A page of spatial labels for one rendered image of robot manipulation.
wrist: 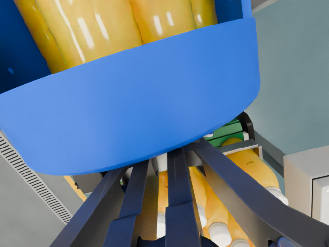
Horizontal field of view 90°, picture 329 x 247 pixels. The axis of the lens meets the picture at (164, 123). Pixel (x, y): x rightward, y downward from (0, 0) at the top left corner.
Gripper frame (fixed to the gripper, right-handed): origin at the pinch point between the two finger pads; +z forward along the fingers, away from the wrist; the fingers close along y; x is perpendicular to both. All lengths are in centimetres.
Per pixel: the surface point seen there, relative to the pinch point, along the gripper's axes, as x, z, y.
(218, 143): -18.1, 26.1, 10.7
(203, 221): -20.7, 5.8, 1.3
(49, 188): -75, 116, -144
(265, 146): -27.1, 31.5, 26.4
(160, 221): -19.0, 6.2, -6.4
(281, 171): -28.9, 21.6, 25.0
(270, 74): -26, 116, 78
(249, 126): -15.5, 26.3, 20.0
